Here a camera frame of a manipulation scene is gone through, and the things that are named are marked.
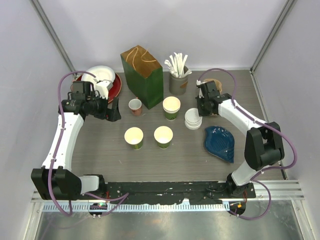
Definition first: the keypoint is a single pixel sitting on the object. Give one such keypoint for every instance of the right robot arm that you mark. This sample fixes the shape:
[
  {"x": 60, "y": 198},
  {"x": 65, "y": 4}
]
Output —
[{"x": 263, "y": 143}]

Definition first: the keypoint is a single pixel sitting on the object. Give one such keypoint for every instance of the stack of white lids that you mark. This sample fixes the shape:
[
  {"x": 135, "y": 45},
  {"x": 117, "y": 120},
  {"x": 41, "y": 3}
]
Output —
[{"x": 192, "y": 119}]

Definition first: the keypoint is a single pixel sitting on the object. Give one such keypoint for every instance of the red round tray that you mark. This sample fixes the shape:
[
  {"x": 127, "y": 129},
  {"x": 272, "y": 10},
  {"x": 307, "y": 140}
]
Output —
[{"x": 113, "y": 92}]

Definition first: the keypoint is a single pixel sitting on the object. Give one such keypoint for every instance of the stack of green paper cups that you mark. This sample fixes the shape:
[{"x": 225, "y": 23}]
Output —
[{"x": 171, "y": 106}]

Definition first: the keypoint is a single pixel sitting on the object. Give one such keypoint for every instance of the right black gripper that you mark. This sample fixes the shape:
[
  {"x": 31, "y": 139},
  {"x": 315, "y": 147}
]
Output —
[{"x": 202, "y": 113}]

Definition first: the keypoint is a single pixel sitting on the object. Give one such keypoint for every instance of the cardboard cup carrier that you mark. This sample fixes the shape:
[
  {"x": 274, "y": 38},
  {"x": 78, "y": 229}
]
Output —
[{"x": 219, "y": 86}]

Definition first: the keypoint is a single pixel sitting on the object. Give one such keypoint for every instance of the blue leaf-shaped dish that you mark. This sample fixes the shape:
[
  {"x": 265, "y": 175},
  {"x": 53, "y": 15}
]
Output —
[{"x": 220, "y": 142}]

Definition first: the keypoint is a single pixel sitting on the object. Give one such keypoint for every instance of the grey straw holder cup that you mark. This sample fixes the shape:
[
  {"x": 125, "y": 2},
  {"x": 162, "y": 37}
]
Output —
[{"x": 177, "y": 86}]

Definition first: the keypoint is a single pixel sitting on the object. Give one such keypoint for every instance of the white wrapped straws bundle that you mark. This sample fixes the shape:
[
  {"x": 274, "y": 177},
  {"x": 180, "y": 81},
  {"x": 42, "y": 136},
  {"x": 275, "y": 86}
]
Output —
[{"x": 176, "y": 65}]

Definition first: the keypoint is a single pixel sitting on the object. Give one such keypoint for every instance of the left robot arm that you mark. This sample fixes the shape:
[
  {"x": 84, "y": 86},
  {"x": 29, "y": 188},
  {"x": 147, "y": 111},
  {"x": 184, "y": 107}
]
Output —
[{"x": 55, "y": 175}]

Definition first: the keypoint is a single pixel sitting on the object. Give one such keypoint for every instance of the white paper plate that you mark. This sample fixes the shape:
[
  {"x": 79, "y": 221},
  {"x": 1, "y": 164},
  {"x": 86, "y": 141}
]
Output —
[{"x": 102, "y": 73}]

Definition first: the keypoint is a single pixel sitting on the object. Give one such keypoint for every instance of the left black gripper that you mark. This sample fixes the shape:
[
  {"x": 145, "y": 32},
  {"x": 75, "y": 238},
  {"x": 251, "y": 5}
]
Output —
[{"x": 111, "y": 115}]

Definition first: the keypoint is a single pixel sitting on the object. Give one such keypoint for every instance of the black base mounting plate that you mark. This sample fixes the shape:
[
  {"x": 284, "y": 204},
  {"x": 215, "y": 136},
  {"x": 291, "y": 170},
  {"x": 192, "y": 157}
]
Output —
[{"x": 174, "y": 192}]

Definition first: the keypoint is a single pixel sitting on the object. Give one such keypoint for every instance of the green paper cup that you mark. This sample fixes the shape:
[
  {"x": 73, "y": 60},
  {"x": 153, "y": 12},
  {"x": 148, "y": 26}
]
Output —
[
  {"x": 163, "y": 136},
  {"x": 134, "y": 137}
]

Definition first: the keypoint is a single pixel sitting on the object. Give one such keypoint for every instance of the green paper bag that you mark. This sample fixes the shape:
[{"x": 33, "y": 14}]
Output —
[{"x": 144, "y": 75}]

